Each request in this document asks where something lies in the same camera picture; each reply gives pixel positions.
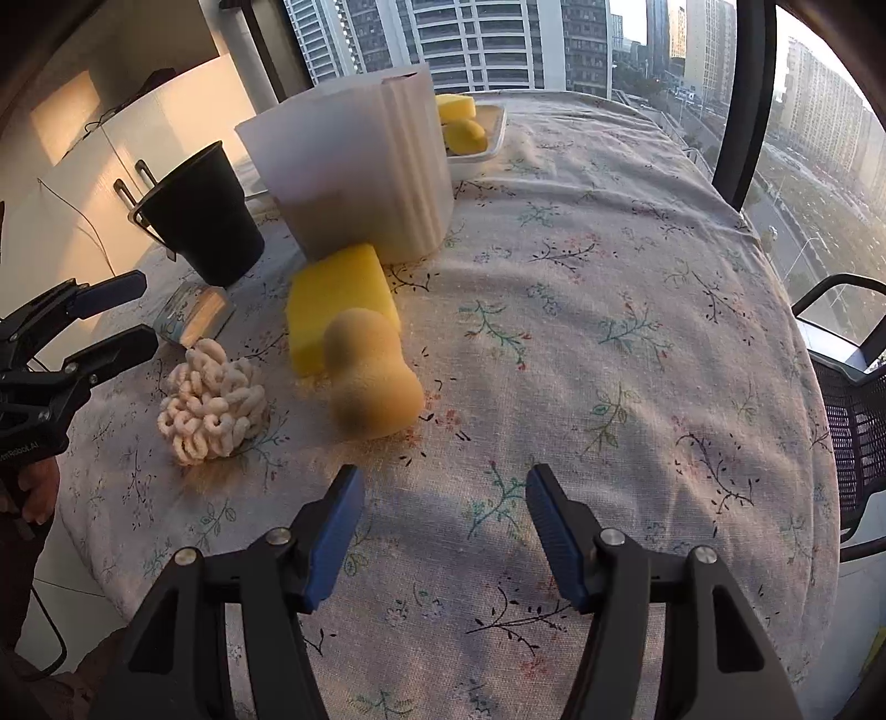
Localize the person's left hand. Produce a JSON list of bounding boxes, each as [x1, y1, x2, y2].
[[18, 457, 60, 525]]

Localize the tissue pack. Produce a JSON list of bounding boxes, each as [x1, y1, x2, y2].
[[153, 280, 234, 349]]

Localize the white cabinet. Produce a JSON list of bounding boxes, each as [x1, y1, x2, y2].
[[2, 55, 261, 315]]

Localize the cream chenille scrubber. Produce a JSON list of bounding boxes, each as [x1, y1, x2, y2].
[[156, 337, 269, 466]]

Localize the black bucket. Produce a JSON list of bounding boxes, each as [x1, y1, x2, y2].
[[129, 141, 264, 288]]

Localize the yellow rectangular sponge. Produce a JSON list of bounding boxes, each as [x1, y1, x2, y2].
[[285, 243, 401, 377]]

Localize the yellow gourd-shaped sponge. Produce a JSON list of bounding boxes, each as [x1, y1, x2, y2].
[[323, 307, 425, 440]]

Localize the white ribbed bin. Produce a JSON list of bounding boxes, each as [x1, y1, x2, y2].
[[236, 64, 454, 264]]

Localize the floral tablecloth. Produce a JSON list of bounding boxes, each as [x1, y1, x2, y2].
[[60, 95, 839, 718]]

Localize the yellow round sponge in tray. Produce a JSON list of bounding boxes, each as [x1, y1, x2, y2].
[[443, 120, 488, 156]]

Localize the black mesh chair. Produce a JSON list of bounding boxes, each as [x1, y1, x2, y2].
[[791, 273, 886, 563]]

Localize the white tray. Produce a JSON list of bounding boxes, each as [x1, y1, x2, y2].
[[443, 104, 508, 182]]

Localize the black cable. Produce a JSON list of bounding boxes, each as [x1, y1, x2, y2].
[[34, 177, 120, 279]]

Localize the left black cabinet handle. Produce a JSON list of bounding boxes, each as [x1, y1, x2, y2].
[[112, 178, 138, 210]]

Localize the black cabinet handle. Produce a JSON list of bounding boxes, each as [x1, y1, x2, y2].
[[112, 178, 138, 210], [135, 159, 158, 188]]

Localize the right black cabinet handle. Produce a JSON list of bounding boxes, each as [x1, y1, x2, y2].
[[135, 159, 158, 188]]

